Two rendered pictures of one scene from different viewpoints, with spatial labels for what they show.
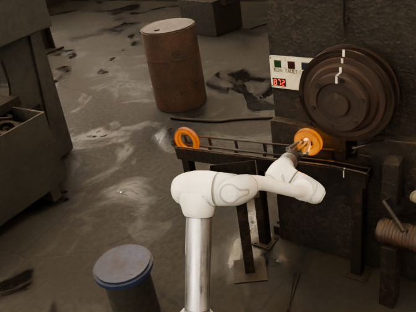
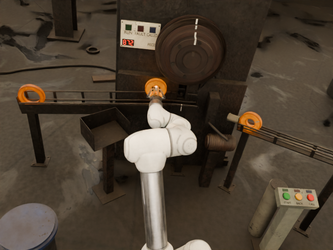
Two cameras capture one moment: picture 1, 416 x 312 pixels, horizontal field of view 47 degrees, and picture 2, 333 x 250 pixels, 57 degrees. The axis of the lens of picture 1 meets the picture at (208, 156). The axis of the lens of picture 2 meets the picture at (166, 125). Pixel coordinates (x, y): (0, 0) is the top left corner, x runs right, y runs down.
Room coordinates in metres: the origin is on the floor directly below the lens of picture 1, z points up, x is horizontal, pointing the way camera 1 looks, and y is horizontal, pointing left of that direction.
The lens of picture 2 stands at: (0.84, 0.75, 1.96)
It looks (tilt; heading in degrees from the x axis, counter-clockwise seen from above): 38 degrees down; 313
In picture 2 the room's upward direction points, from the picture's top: 9 degrees clockwise
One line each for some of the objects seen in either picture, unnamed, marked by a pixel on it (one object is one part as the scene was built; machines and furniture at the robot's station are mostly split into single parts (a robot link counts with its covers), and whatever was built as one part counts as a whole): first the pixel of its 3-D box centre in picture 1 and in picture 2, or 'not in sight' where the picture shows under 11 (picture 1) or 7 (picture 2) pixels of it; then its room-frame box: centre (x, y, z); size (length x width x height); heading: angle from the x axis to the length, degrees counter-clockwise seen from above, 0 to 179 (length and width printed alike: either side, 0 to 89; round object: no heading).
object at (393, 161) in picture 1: (392, 179); (211, 107); (1.94, -0.89, 0.68); 0.11 x 0.08 x 0.24; 140
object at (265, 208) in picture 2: not in sight; (266, 209); (1.23, -0.82, 0.26); 0.12 x 0.12 x 0.52
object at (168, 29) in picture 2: (346, 94); (190, 52); (2.08, -0.71, 1.11); 0.47 x 0.06 x 0.47; 50
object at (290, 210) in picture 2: not in sight; (281, 225); (1.08, -0.75, 0.31); 0.24 x 0.16 x 0.62; 50
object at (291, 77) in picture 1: (292, 73); (139, 35); (2.39, -0.52, 1.15); 0.26 x 0.02 x 0.18; 50
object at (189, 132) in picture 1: (186, 140); (31, 95); (2.79, 0.12, 0.65); 0.18 x 0.03 x 0.18; 52
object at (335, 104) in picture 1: (338, 103); (191, 58); (2.01, -0.64, 1.11); 0.28 x 0.06 x 0.28; 50
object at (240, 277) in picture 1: (239, 224); (105, 159); (2.19, -0.12, 0.36); 0.26 x 0.20 x 0.72; 85
